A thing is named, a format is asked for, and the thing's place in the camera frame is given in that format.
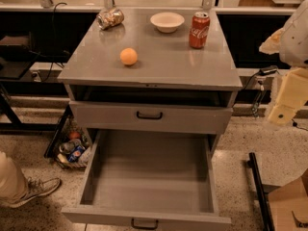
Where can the orange fruit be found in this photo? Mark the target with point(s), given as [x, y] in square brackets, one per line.
[128, 56]

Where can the white bowl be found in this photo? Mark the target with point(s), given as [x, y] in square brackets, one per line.
[167, 22]

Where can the beige trouser leg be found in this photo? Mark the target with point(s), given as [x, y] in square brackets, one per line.
[13, 184]

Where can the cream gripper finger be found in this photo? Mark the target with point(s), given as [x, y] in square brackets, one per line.
[292, 95]
[272, 44]

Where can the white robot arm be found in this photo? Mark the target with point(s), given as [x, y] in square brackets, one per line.
[291, 43]

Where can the grey drawer cabinet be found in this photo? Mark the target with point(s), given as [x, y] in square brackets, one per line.
[168, 71]

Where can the beige sneaker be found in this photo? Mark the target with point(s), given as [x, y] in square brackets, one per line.
[36, 188]

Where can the grey upper drawer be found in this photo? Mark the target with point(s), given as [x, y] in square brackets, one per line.
[158, 118]

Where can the brown cardboard box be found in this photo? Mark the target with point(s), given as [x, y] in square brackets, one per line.
[289, 205]

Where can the red cola can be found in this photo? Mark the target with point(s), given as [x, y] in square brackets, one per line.
[199, 30]

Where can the black metal frame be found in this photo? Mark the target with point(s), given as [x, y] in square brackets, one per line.
[261, 194]

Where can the wire basket with items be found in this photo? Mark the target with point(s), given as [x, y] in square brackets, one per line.
[72, 149]

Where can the crumpled shiny snack bag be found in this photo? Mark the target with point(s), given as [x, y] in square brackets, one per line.
[110, 18]

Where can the open grey bottom drawer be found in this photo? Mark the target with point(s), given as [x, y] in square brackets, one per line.
[152, 181]

